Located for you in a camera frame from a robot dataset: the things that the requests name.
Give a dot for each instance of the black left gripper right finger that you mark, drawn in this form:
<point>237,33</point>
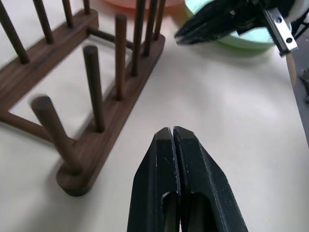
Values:
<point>207,193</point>

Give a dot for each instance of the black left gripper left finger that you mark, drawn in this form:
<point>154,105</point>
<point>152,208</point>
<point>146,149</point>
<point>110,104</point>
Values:
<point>149,183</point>

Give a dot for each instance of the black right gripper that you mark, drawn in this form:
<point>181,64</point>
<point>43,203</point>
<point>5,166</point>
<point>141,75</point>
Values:
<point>280,26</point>

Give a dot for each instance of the dark wooden dish rack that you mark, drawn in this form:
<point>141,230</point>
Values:
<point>96,154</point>

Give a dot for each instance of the green plate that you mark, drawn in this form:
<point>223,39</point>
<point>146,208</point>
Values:
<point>251,38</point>

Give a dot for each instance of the pink plate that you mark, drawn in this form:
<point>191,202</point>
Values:
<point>125,3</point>

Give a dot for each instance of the light wooden post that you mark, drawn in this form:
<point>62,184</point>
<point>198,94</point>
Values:
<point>291,70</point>

